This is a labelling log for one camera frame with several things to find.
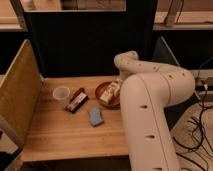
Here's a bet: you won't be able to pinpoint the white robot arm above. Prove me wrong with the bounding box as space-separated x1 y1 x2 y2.
114 51 195 171

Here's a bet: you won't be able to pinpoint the brown black snack package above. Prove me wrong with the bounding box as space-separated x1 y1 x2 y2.
66 88 88 114

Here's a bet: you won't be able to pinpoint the blue sponge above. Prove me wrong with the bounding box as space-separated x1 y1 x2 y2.
88 107 104 127

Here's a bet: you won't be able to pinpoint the clear plastic cup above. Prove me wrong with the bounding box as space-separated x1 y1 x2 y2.
52 86 70 108

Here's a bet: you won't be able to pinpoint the black back panel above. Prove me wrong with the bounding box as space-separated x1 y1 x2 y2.
24 0 158 77

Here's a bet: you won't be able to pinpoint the left wooden side panel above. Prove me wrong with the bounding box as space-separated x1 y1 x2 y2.
0 39 42 147

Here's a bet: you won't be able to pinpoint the black floor cables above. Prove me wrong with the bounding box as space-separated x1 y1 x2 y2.
172 56 213 171

